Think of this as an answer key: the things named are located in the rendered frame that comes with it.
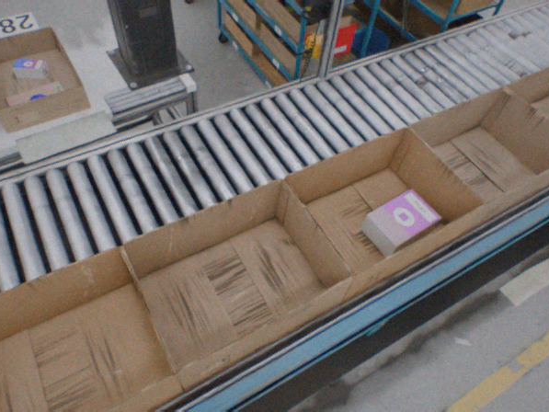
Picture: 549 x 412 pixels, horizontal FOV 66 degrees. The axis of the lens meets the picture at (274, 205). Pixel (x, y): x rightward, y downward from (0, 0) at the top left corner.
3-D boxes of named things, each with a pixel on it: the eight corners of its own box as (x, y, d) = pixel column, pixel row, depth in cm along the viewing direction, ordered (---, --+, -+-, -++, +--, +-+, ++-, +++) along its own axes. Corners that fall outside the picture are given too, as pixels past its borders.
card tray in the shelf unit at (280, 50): (259, 37, 251) (260, 21, 243) (302, 25, 262) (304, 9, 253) (295, 76, 232) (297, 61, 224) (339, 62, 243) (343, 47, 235)
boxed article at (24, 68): (22, 68, 158) (17, 58, 154) (50, 70, 159) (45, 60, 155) (17, 78, 155) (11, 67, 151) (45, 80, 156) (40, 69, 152)
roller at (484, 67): (440, 46, 198) (448, 41, 198) (526, 116, 173) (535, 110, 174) (442, 37, 193) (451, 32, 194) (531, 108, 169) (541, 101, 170)
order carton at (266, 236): (277, 215, 114) (282, 176, 100) (339, 307, 100) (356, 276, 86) (134, 279, 100) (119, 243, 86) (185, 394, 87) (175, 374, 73)
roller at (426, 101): (384, 53, 180) (375, 60, 180) (473, 132, 156) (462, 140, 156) (385, 62, 185) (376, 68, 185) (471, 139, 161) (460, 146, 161)
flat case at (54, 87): (5, 101, 148) (4, 97, 147) (61, 84, 155) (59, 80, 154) (17, 125, 142) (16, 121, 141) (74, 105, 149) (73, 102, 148)
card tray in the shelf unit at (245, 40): (224, 24, 290) (224, 10, 282) (264, 15, 300) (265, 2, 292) (251, 58, 271) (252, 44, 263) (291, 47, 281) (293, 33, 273)
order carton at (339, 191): (388, 165, 127) (406, 124, 113) (457, 240, 113) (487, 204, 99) (276, 215, 114) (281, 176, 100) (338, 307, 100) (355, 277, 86)
